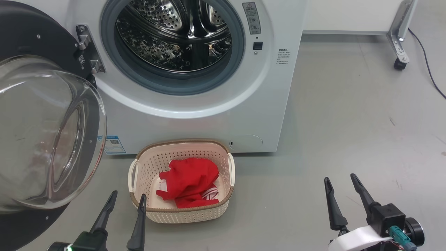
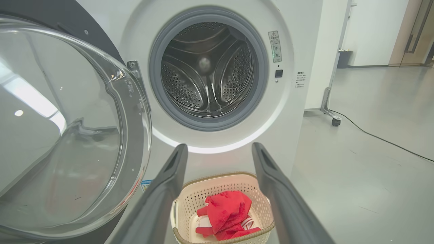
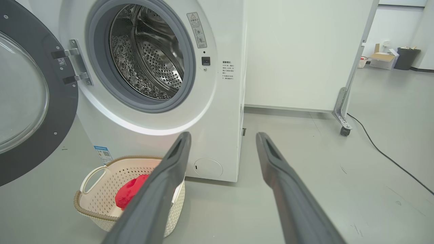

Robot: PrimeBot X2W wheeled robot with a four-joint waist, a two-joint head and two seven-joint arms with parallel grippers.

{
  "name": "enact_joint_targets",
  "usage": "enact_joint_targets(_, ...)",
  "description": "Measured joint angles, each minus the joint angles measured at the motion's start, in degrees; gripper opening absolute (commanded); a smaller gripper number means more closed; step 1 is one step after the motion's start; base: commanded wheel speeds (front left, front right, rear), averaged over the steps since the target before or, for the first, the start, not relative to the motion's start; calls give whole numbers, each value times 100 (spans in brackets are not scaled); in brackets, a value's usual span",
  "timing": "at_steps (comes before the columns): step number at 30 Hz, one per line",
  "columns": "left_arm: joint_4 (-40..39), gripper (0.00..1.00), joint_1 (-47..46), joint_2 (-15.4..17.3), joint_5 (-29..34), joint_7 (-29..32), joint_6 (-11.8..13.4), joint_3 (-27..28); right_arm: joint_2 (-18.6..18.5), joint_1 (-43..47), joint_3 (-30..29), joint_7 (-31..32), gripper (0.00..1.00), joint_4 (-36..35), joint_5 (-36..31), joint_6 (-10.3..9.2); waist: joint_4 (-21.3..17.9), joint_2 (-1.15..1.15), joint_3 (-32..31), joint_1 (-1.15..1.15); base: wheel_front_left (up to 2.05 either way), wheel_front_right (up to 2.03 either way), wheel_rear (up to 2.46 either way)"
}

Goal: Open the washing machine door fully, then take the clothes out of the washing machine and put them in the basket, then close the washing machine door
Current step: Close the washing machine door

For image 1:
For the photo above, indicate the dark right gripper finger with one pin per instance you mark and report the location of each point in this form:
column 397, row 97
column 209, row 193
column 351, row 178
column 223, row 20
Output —
column 363, row 193
column 336, row 216

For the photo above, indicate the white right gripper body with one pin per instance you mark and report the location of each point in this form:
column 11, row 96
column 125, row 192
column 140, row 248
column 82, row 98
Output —
column 355, row 240

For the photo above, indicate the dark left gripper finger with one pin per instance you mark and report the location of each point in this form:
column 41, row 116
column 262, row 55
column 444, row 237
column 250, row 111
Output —
column 138, row 230
column 104, row 216

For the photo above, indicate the red garment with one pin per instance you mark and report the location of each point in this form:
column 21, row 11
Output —
column 188, row 177

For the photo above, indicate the black round glass washer door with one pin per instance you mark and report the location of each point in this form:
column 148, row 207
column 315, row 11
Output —
column 21, row 31

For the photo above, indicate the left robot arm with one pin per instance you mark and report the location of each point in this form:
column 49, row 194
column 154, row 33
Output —
column 59, row 246

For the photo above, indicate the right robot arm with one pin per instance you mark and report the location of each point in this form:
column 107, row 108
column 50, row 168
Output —
column 414, row 230

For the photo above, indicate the cream perforated laundry basket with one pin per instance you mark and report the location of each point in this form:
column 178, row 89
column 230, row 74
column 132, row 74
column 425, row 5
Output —
column 188, row 214

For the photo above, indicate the white front-load washing machine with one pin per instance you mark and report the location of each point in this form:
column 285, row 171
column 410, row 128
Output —
column 209, row 129

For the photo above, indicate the metal washing machine door hinge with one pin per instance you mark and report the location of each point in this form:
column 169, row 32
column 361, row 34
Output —
column 89, row 50

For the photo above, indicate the perforated steel washer drum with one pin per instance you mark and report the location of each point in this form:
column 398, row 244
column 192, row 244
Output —
column 156, row 14

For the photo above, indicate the blue energy label sticker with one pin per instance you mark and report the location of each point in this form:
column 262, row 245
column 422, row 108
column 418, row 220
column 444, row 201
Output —
column 115, row 144

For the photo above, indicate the round white filter cover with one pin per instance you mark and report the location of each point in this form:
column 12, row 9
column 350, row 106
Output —
column 247, row 142

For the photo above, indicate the small text label sticker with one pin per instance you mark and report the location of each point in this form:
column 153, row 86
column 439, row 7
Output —
column 283, row 56

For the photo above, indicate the white partition panel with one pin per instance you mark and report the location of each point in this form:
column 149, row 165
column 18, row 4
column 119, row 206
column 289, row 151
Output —
column 348, row 15

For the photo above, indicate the grey warning sticker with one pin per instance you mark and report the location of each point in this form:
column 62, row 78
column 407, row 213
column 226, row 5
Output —
column 251, row 17

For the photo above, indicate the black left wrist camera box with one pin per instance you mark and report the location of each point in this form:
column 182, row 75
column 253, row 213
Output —
column 89, row 242

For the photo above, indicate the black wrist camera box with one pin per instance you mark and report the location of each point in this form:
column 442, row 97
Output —
column 388, row 218
column 89, row 242

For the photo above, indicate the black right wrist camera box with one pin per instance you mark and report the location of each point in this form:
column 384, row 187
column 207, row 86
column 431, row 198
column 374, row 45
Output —
column 388, row 218

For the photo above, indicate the metal frame leg with caster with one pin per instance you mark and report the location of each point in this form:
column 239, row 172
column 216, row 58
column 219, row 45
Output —
column 399, row 38

